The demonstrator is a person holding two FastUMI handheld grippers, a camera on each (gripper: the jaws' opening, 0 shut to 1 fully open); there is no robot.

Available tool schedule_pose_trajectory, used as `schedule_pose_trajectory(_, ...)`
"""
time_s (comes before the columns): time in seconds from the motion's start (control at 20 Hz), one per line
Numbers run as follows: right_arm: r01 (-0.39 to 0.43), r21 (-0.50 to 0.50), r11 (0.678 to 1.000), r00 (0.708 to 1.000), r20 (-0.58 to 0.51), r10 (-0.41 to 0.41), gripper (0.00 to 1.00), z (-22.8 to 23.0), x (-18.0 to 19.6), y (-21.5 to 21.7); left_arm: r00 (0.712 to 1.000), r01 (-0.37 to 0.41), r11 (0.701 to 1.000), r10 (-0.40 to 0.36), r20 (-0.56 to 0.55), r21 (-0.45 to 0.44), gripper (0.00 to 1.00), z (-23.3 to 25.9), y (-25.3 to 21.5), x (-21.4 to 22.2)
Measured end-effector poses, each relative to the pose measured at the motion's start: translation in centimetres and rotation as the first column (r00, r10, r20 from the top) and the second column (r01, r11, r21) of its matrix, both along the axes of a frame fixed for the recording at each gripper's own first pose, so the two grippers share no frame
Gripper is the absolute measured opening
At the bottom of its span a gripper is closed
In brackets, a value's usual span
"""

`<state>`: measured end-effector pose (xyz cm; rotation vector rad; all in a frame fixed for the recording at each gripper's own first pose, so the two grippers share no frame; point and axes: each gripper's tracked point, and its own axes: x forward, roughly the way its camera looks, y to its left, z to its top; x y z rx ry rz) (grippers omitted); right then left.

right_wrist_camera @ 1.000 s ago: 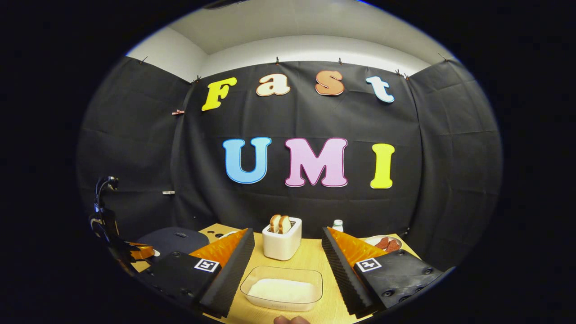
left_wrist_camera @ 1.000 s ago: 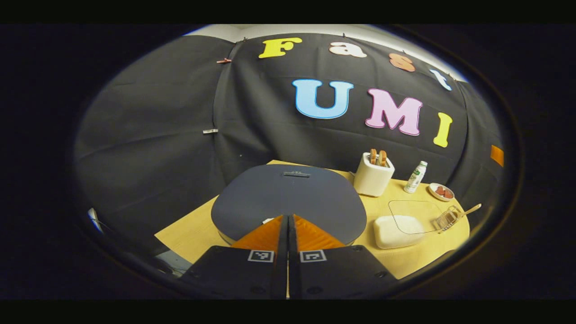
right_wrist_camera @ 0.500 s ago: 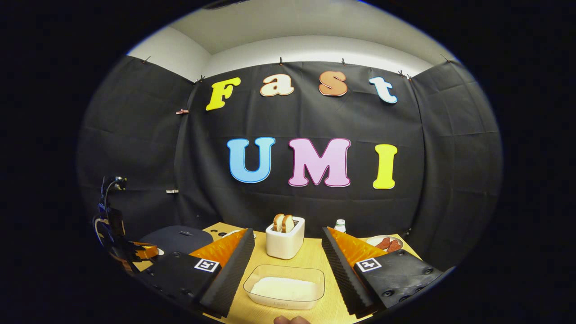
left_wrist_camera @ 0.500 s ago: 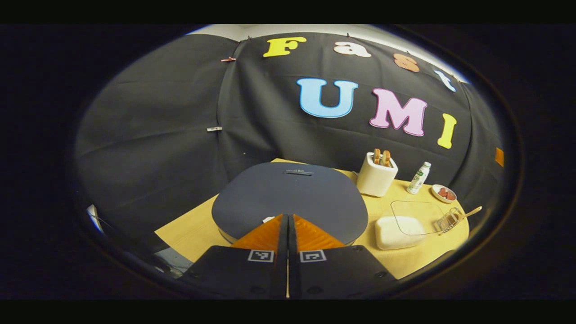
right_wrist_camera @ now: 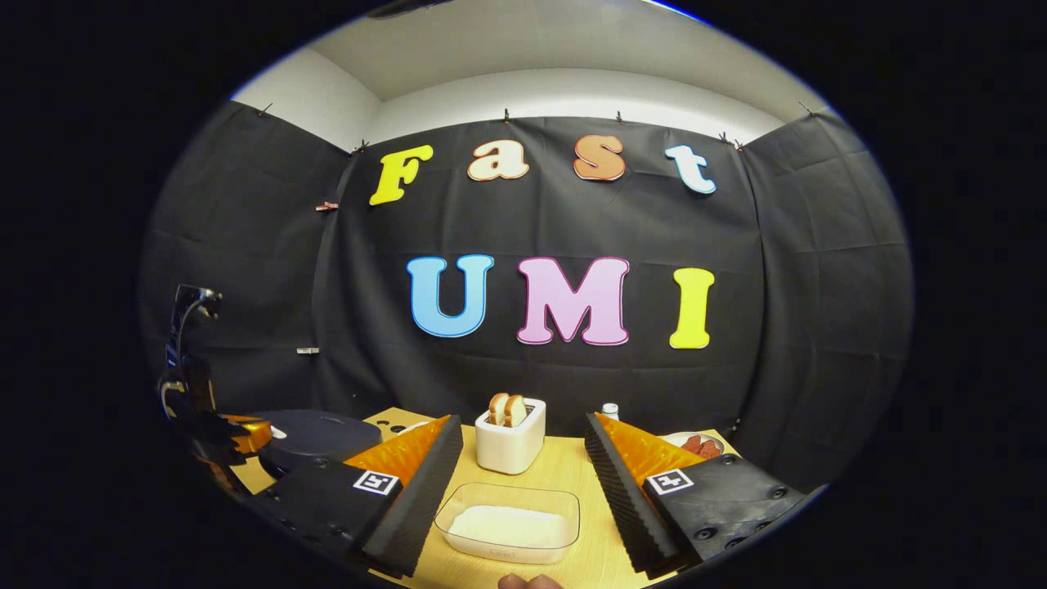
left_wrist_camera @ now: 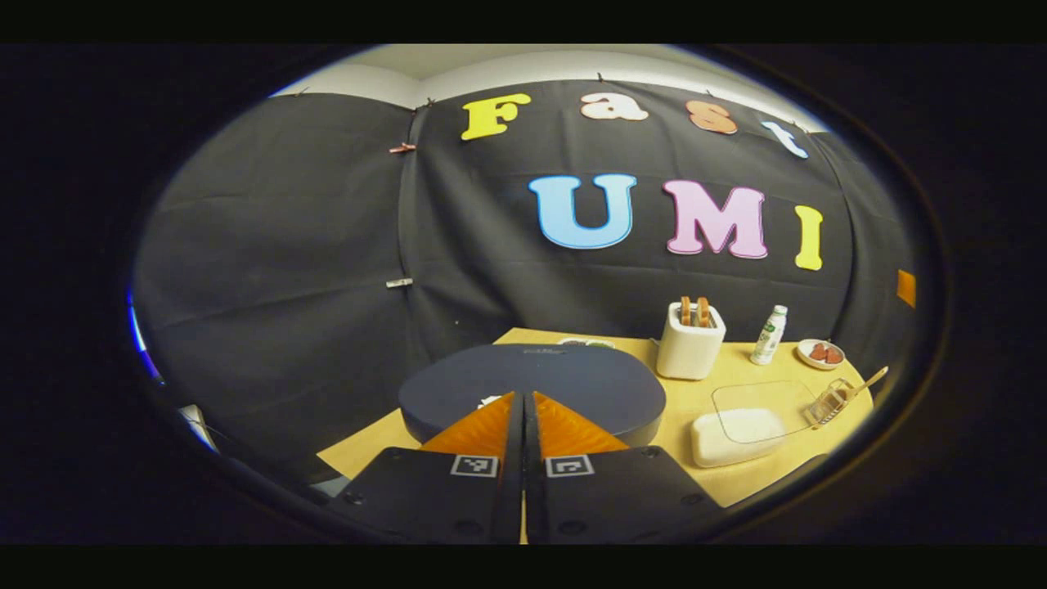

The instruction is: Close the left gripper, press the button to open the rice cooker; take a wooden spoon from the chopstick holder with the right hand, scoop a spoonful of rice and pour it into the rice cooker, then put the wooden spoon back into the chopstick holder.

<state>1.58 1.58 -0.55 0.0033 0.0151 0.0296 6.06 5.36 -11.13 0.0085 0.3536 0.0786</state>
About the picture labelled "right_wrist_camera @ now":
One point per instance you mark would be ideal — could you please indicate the toasted bread slice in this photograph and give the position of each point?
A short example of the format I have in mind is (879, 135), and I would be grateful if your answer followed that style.
(497, 409)
(517, 411)

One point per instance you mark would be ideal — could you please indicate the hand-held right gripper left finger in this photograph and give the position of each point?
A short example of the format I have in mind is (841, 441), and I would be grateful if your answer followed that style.
(421, 499)

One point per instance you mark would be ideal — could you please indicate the clear plastic container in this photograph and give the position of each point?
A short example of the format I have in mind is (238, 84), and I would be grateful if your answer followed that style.
(458, 499)

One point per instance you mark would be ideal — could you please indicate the white toaster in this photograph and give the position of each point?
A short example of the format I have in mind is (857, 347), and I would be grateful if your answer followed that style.
(511, 450)

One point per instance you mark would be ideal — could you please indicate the red meat piece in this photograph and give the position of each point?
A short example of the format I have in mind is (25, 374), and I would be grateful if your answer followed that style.
(710, 450)
(693, 444)

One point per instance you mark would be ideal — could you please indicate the black backdrop cloth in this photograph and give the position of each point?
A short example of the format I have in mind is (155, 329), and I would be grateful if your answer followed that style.
(572, 376)

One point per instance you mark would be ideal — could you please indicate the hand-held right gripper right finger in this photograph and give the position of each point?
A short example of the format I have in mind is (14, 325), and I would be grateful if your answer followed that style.
(622, 499)

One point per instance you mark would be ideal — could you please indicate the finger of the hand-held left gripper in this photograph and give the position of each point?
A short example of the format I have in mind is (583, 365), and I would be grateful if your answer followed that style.
(249, 433)

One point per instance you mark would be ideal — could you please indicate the white round plate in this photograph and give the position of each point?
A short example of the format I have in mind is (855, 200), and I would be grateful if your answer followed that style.
(675, 439)

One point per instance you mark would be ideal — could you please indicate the white rice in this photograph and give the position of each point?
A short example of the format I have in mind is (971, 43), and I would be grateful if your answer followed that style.
(507, 528)

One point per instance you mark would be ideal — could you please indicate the white bottle with green label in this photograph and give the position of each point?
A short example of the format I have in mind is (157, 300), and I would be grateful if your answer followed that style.
(610, 409)

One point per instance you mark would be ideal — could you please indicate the dark blue rice cooker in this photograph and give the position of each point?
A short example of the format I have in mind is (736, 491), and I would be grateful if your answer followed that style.
(319, 433)

